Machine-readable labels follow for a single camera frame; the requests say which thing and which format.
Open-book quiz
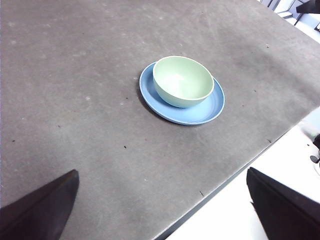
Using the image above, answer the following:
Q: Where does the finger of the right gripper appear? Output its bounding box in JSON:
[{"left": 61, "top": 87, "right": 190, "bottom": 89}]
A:
[{"left": 296, "top": 0, "right": 320, "bottom": 15}]

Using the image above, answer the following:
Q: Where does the green ribbed bowl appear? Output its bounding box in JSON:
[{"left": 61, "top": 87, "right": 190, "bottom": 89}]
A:
[{"left": 152, "top": 55, "right": 215, "bottom": 109}]

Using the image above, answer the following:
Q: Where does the blue round plate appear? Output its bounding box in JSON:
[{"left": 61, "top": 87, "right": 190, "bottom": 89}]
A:
[{"left": 138, "top": 61, "right": 226, "bottom": 126}]

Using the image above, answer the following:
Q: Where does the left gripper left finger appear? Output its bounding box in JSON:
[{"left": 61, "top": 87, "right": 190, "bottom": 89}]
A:
[{"left": 0, "top": 169, "right": 80, "bottom": 240}]

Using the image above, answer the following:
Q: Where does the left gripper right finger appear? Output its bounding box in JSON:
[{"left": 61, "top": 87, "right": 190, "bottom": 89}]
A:
[{"left": 246, "top": 166, "right": 320, "bottom": 240}]

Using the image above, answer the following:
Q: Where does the black camera on stand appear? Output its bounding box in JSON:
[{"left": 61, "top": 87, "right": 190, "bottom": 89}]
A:
[{"left": 309, "top": 133, "right": 320, "bottom": 165}]

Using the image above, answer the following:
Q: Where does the grey metal frame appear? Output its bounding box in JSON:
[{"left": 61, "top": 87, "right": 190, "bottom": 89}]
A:
[{"left": 259, "top": 0, "right": 320, "bottom": 32}]

